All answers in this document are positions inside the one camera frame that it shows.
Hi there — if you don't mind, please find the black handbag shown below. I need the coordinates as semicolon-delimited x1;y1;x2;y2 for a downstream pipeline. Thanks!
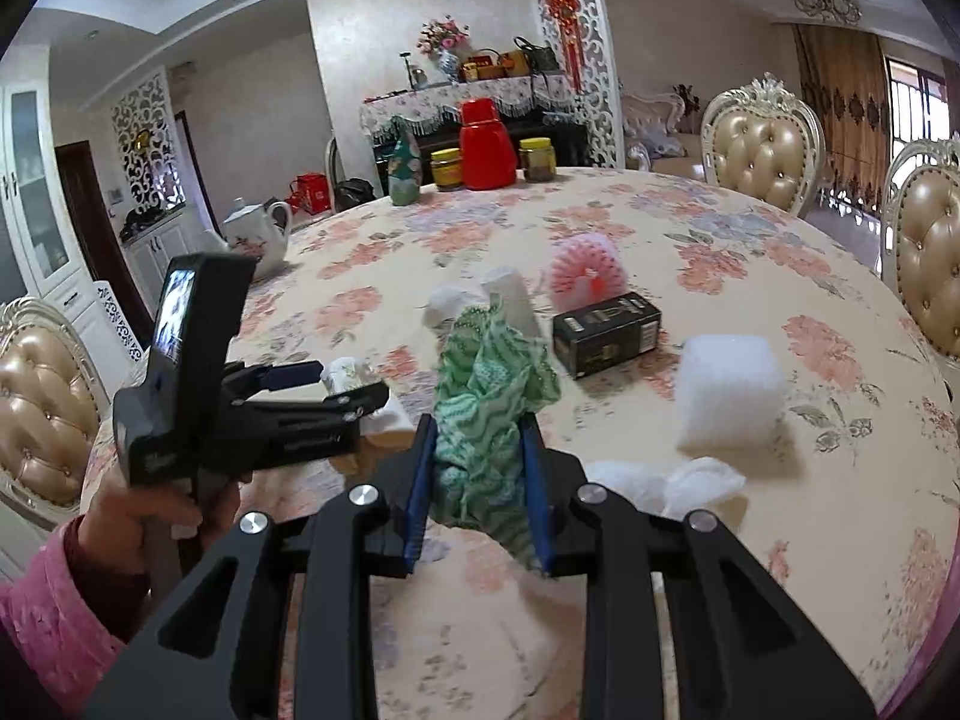
514;36;562;76

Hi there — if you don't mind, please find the tall white glass-door cabinet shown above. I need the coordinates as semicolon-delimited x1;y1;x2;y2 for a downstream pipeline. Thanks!
0;82;83;301

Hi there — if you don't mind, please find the pink foam fruit net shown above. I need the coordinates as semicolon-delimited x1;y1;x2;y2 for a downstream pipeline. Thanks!
550;234;627;308

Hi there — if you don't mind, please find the red thermos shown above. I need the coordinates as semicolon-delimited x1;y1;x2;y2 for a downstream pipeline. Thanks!
457;97;518;192

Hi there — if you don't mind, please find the white lattice screen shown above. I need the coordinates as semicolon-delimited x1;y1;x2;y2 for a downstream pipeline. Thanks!
111;67;188;215
525;0;627;170

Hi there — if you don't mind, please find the dark wooden door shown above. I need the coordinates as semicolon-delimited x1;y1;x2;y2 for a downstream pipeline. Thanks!
54;141;143;323

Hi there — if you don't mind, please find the green glass bottle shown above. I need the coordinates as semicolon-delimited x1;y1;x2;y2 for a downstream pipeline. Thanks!
388;127;421;207

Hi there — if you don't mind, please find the wooden framed window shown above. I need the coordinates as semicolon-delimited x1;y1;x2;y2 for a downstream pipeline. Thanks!
885;52;950;181

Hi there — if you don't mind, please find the brown patterned curtain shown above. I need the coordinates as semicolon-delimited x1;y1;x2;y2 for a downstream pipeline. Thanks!
793;22;890;177

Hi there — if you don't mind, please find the black piano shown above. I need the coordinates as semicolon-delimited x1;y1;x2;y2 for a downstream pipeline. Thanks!
371;116;590;188

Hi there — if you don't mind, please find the flower bouquet in vase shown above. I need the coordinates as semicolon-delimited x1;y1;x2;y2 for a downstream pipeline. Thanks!
416;15;472;80

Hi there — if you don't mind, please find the dark bag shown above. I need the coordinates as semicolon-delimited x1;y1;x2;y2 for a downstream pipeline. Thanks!
334;178;376;212

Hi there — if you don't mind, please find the white floral teapot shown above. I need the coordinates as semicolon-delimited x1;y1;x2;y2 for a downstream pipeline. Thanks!
196;197;293;282

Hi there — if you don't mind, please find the amber yellow-lidded jar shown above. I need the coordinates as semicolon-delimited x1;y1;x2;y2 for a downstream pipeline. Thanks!
430;148;464;191

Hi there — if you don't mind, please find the floral fringed piano cover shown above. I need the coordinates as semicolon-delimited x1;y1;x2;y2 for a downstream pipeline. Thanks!
358;75;575;140

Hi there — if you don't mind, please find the wicker basket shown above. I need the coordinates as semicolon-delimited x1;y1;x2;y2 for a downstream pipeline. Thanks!
461;49;507;83

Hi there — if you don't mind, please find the green patterned cloth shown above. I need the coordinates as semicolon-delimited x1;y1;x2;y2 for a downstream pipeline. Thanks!
427;300;562;575

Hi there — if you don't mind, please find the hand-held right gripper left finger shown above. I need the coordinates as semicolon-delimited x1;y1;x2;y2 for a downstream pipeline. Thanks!
82;412;440;720

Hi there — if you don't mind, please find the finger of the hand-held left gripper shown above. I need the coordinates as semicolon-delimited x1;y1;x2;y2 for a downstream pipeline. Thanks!
225;382;391;477
225;360;325;400

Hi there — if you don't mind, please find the white plastic bag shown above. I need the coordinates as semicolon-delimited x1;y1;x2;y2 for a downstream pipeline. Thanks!
585;456;749;520

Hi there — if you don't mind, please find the red gift bag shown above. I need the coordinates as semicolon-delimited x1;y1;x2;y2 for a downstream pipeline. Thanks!
289;172;331;215

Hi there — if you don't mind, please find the low white cabinet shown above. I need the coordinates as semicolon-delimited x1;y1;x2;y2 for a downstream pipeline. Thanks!
120;206;218;301

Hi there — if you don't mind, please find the dark yellow-lidded jar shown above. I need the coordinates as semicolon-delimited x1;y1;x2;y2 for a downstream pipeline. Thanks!
519;137;556;183

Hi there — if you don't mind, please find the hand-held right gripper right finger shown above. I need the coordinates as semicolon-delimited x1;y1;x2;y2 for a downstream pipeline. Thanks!
517;416;878;720

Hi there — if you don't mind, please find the floral tablecloth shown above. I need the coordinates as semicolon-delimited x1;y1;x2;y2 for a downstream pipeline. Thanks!
75;165;960;720

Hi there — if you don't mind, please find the beige tufted dining chair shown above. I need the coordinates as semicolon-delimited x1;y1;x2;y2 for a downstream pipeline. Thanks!
0;296;113;533
881;133;960;368
699;73;827;215

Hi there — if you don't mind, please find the white carved sofa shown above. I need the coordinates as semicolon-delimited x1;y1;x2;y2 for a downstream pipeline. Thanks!
621;86;710;173

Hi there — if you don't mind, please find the white printed wrapper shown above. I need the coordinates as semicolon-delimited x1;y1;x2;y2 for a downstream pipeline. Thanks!
321;356;380;395

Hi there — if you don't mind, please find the person's left hand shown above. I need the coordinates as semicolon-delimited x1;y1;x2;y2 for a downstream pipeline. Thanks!
75;476;241;601

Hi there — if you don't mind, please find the crumpled white tissue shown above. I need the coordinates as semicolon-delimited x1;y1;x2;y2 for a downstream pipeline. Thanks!
360;399;412;445

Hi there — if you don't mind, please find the black cardboard box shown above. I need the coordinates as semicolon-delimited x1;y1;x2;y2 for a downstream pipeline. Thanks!
553;291;662;380

